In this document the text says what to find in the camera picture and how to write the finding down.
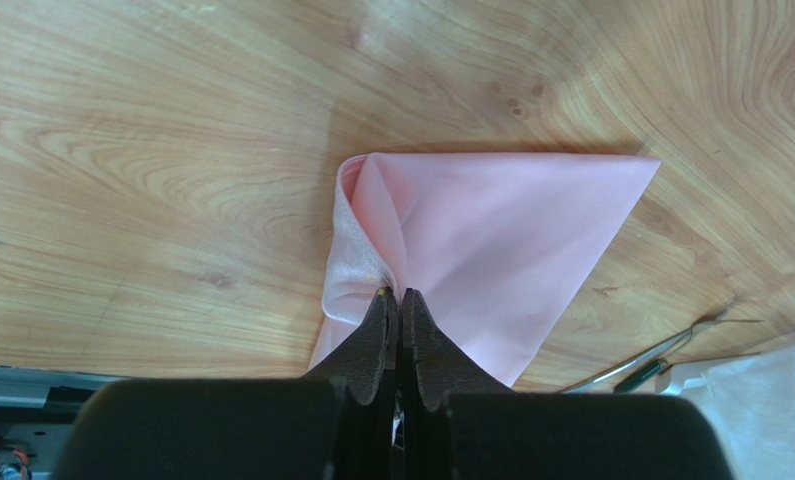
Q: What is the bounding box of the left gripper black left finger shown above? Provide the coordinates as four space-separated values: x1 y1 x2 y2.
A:
54 288 397 479

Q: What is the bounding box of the white hanging cloth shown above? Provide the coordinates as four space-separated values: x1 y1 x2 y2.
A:
654 342 795 479

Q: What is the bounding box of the black handled knife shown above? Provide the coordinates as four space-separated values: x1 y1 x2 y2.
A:
613 351 761 394

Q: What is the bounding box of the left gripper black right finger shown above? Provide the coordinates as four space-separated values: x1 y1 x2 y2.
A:
400 289 732 479

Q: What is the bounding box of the pink cloth napkin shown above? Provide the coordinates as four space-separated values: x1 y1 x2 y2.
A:
311 153 660 386

